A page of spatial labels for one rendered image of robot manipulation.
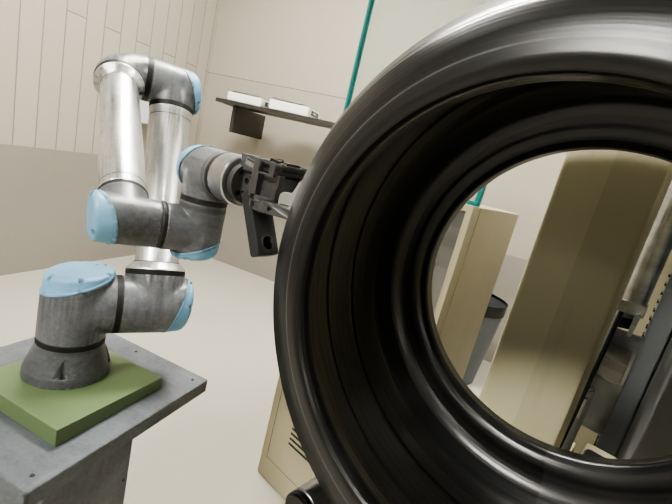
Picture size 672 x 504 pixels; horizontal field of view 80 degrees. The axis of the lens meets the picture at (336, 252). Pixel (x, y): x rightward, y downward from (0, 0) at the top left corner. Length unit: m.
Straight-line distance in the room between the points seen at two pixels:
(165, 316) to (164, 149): 0.44
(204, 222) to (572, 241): 0.63
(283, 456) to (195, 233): 1.15
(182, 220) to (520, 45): 0.62
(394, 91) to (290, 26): 3.81
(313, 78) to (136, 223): 3.29
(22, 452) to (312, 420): 0.74
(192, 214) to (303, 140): 3.13
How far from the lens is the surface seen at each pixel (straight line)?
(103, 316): 1.12
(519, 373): 0.75
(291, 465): 1.74
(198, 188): 0.80
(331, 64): 3.91
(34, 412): 1.13
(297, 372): 0.47
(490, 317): 2.89
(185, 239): 0.81
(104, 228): 0.78
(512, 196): 3.46
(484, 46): 0.37
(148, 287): 1.13
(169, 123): 1.22
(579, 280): 0.70
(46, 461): 1.07
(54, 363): 1.17
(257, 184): 0.66
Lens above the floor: 1.30
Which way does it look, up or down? 13 degrees down
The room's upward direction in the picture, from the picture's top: 14 degrees clockwise
